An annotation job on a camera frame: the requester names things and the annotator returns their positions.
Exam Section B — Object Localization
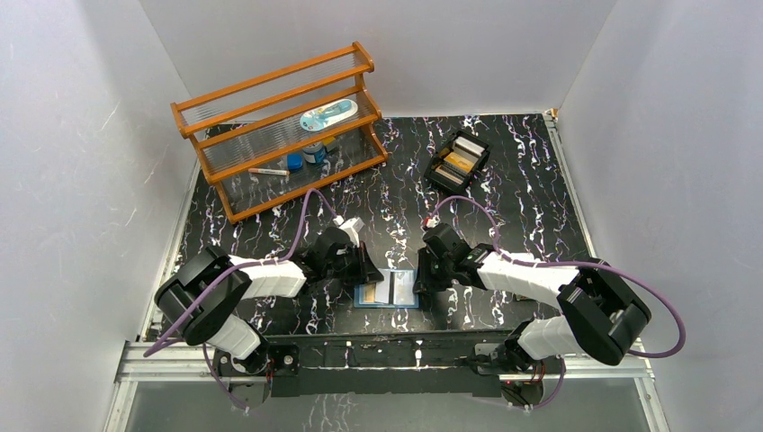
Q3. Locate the black card tray box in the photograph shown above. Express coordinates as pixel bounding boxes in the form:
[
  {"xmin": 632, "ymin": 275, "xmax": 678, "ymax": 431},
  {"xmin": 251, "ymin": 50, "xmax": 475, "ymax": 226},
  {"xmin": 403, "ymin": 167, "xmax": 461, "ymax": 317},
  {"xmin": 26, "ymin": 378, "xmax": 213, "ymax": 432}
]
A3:
[{"xmin": 423, "ymin": 130, "xmax": 492, "ymax": 195}]

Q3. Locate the blue small box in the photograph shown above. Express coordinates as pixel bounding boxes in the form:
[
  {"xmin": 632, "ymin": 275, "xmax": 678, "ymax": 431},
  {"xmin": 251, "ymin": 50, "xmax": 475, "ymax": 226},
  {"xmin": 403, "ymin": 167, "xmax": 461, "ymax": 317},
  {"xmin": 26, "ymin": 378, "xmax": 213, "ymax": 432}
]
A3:
[{"xmin": 286, "ymin": 154, "xmax": 304, "ymax": 172}]

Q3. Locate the blue card holder wallet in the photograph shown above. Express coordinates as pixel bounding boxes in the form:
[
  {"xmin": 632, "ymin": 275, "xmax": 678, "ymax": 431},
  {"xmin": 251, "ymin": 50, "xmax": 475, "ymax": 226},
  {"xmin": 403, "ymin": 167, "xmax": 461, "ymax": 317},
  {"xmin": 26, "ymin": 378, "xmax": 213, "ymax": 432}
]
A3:
[{"xmin": 354, "ymin": 269, "xmax": 419, "ymax": 309}]

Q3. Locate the orange credit card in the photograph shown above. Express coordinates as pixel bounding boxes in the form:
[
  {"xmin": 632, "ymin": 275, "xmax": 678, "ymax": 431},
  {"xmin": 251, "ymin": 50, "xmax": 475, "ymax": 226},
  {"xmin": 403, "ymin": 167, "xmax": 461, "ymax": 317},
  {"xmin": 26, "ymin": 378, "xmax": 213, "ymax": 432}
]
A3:
[{"xmin": 361, "ymin": 283, "xmax": 377, "ymax": 304}]

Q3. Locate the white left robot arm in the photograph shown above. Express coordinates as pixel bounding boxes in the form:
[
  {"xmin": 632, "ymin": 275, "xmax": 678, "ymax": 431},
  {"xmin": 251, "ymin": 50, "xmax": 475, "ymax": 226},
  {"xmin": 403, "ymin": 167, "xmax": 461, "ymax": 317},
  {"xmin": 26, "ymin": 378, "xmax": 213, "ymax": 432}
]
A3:
[{"xmin": 154, "ymin": 218, "xmax": 384, "ymax": 374}]

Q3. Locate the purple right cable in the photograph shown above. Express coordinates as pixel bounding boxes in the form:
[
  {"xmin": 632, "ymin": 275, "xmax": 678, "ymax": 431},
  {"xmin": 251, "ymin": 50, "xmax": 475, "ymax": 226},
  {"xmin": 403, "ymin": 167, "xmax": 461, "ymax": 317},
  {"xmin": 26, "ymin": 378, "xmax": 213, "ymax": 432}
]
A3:
[{"xmin": 424, "ymin": 195, "xmax": 687, "ymax": 359}]

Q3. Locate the white blue packaged item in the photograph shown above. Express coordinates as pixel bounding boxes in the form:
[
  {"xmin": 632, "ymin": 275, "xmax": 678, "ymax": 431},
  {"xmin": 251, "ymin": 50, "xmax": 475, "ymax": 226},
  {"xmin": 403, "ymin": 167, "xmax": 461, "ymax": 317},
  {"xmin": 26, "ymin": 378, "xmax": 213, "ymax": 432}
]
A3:
[{"xmin": 299, "ymin": 98, "xmax": 358, "ymax": 132}]

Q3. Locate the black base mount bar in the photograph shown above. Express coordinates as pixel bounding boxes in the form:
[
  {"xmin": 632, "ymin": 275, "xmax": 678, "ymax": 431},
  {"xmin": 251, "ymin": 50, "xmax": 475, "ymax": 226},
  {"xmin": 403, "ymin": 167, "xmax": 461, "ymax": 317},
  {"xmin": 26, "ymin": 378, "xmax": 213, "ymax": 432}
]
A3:
[{"xmin": 212, "ymin": 329, "xmax": 561, "ymax": 404}]

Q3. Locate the white orange marker pen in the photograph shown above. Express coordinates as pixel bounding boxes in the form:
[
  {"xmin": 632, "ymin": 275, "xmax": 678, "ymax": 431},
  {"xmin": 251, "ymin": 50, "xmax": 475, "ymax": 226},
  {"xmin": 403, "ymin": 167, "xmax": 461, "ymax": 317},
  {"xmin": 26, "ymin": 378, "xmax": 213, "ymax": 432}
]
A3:
[{"xmin": 247, "ymin": 167, "xmax": 291, "ymax": 176}]

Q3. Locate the orange wooden shelf rack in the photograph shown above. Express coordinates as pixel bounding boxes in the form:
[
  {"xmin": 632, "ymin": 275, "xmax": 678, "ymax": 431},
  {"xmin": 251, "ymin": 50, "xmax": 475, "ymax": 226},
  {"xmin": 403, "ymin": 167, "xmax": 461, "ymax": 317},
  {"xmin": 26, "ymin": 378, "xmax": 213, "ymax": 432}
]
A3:
[{"xmin": 170, "ymin": 41, "xmax": 389, "ymax": 222}]

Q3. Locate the purple cable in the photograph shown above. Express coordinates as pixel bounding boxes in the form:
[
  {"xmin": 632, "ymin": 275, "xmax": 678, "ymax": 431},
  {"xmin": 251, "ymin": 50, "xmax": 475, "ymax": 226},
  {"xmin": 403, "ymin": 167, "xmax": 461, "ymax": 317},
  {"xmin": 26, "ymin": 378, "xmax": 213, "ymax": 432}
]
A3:
[
  {"xmin": 142, "ymin": 188, "xmax": 344, "ymax": 359},
  {"xmin": 424, "ymin": 195, "xmax": 687, "ymax": 359}
]

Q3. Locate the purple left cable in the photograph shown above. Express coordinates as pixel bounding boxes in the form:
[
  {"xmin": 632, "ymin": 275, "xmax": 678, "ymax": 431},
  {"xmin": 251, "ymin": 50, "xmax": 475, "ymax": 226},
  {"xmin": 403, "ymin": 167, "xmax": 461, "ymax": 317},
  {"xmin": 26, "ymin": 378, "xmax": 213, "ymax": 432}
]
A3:
[{"xmin": 142, "ymin": 188, "xmax": 344, "ymax": 359}]

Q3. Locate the small blue lidded jar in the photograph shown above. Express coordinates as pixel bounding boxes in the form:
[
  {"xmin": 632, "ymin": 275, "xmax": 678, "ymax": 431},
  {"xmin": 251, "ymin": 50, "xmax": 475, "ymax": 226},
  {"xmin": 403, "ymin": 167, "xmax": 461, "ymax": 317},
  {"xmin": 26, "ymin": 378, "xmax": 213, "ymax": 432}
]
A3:
[{"xmin": 301, "ymin": 141, "xmax": 327, "ymax": 165}]

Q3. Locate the white credit card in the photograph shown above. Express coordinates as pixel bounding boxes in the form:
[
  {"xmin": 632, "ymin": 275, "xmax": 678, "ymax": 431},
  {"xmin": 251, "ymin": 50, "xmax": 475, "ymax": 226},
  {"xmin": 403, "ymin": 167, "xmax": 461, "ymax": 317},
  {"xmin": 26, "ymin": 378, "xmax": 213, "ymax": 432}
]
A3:
[{"xmin": 393, "ymin": 271, "xmax": 417, "ymax": 306}]

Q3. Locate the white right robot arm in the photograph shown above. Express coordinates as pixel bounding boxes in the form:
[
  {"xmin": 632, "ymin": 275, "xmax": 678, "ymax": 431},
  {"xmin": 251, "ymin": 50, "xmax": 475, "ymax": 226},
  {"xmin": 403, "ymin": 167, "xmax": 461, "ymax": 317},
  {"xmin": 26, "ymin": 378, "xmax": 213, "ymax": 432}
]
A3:
[{"xmin": 414, "ymin": 224, "xmax": 651, "ymax": 373}]

